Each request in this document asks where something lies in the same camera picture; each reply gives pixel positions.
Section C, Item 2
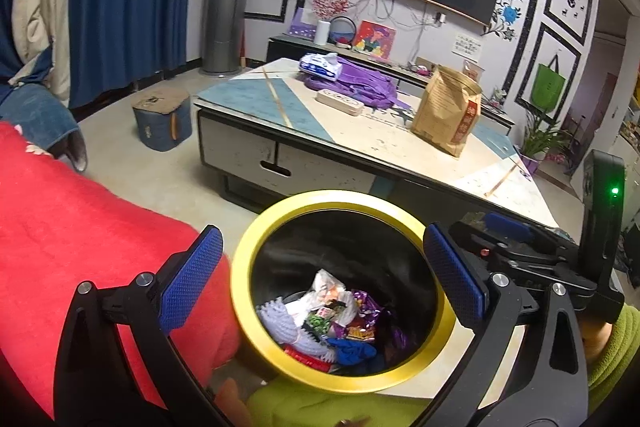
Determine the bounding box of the green snack wrapper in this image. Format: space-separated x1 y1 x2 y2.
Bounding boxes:
305 307 346 338

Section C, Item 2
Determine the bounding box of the purple snack wrapper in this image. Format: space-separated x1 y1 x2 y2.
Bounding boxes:
350 289 401 343

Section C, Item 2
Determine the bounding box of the black bin with yellow rim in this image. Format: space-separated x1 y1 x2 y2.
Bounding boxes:
230 189 458 394

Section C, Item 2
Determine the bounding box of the white plastic wrapper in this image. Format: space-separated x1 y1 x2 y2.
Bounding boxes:
310 269 361 323

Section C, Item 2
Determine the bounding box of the marble pattern coffee table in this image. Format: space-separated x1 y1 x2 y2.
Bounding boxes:
192 57 561 230

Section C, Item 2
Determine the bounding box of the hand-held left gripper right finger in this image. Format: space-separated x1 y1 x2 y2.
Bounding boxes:
424 222 592 427

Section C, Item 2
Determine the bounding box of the red floral blanket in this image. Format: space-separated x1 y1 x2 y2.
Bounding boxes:
0 119 241 423

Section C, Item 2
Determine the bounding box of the colourful painting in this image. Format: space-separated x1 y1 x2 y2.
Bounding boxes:
354 20 397 58

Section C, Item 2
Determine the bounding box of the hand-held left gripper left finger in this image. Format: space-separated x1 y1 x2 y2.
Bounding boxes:
52 224 226 427

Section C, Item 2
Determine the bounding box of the wide blue curtain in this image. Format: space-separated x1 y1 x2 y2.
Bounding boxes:
0 0 31 82

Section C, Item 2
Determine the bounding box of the lavender foam net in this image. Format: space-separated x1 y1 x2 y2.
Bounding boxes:
256 298 333 364

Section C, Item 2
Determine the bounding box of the beige curtain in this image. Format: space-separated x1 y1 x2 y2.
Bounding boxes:
10 0 83 102

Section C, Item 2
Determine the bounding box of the potted plant purple pot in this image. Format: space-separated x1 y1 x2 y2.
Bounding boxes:
520 107 571 175

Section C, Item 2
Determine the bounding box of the round framed ornament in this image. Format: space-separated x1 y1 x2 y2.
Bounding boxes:
330 16 358 48

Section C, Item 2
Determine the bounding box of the white wall notice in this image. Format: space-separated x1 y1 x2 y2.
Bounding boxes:
452 34 483 56

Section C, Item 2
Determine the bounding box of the purple bag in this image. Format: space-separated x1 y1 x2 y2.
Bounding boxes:
305 59 413 110

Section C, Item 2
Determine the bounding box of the blue stool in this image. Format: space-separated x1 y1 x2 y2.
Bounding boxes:
131 88 193 152

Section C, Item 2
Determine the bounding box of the blue plastic wrapper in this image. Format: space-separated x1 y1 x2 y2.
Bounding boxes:
327 337 378 368

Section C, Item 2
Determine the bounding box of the white vase with pink flowers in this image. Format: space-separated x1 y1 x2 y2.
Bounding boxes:
311 0 353 45

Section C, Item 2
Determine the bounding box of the beige power strip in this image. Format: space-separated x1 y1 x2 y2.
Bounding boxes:
316 88 366 116

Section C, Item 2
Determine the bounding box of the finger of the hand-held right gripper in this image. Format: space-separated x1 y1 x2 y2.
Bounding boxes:
448 221 581 288
482 212 581 253

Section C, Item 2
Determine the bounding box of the person's left hand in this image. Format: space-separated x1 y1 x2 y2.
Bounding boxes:
216 377 253 427

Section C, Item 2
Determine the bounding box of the green tote bag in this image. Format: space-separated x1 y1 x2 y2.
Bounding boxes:
530 57 568 110

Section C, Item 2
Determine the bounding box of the brown paper bag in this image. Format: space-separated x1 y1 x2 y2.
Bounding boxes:
410 65 485 158

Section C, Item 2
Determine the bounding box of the person's right forearm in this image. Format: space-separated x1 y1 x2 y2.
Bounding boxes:
580 302 640 408

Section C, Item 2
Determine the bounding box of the purple box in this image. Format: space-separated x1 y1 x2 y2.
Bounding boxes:
287 7 318 38

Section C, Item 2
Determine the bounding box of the white tissue pack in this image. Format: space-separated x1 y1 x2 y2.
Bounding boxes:
299 52 343 80

